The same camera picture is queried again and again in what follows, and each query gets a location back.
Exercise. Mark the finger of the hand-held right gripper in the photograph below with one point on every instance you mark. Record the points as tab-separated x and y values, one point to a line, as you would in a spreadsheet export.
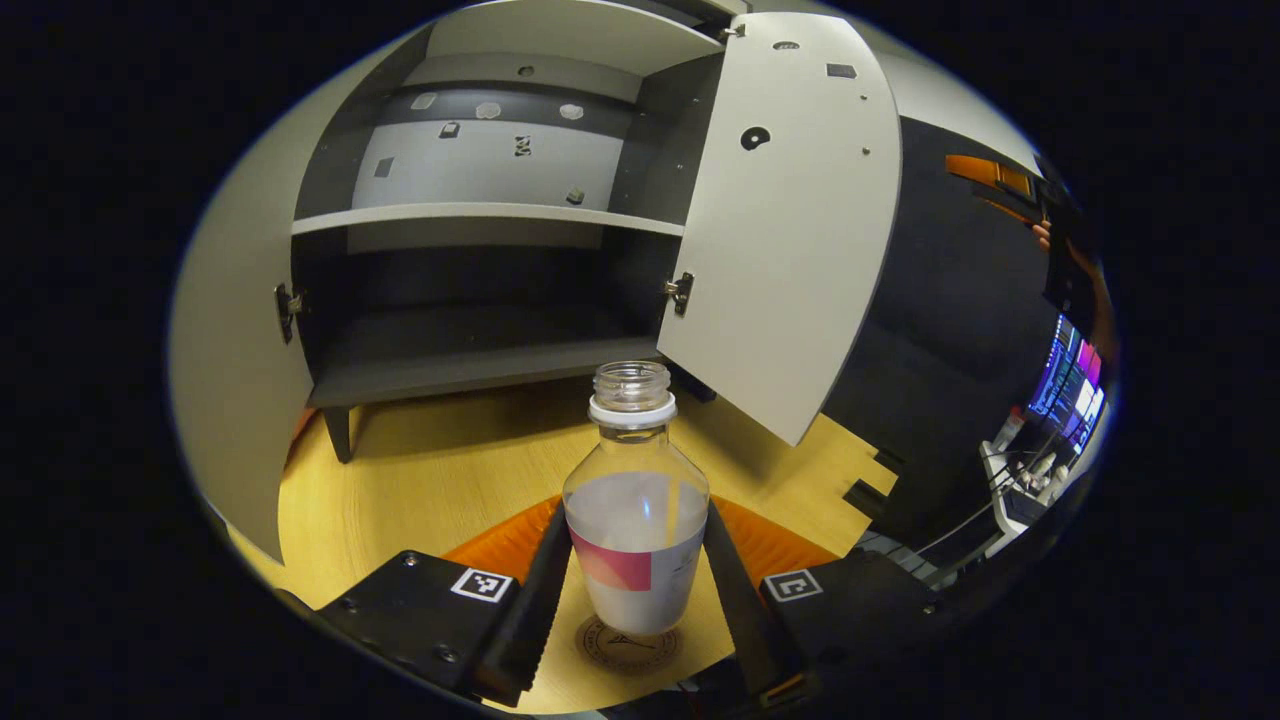
985	172
1015	212

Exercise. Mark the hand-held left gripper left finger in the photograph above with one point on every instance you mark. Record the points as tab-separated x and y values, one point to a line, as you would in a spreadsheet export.
530	620

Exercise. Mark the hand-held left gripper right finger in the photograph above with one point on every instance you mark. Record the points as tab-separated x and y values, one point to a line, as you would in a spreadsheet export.
740	610

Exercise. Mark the round brown coaster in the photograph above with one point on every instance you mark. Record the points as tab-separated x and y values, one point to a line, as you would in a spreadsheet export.
630	655

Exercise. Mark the clear bottle with pink label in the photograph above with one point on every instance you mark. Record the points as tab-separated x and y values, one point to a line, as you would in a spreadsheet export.
635	520

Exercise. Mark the white door with cat sticker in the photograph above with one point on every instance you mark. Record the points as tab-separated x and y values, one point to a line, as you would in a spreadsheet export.
790	250

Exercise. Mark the white and grey cabinet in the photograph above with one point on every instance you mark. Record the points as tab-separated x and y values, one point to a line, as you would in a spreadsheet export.
480	160

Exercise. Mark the metal door hinge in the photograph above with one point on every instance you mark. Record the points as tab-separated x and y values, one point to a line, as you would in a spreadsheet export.
732	31
287	312
680	293

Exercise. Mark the computer monitor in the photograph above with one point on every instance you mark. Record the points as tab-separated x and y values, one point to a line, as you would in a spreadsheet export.
1070	385

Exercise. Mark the black backdrop cloth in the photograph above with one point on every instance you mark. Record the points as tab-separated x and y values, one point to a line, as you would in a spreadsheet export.
950	330

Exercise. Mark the white side desk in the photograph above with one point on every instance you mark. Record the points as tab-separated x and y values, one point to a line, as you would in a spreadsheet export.
1010	500

